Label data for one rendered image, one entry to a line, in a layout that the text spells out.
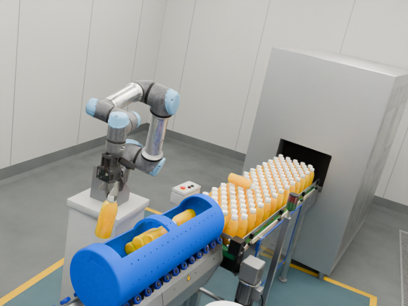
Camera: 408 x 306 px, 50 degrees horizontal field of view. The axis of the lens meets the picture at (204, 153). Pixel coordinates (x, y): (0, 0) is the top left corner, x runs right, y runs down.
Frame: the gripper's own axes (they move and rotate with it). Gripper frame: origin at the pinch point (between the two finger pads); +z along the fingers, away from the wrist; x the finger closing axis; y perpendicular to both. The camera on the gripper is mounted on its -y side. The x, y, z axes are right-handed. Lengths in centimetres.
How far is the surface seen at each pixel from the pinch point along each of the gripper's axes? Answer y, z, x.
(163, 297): -26, 55, 18
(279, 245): -118, 54, 41
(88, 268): 11.1, 29.2, 1.7
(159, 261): -15.0, 29.3, 18.5
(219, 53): -478, -10, -224
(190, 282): -50, 58, 18
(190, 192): -100, 35, -19
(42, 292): -64, 143, -106
